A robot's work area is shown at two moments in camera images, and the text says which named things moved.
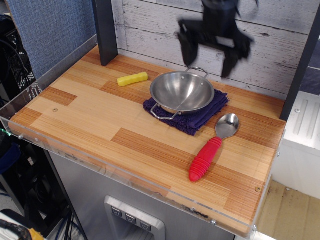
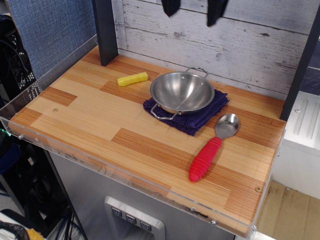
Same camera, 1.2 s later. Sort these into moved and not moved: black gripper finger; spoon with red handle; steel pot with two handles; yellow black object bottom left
Moved: black gripper finger
Not moved: yellow black object bottom left; steel pot with two handles; spoon with red handle
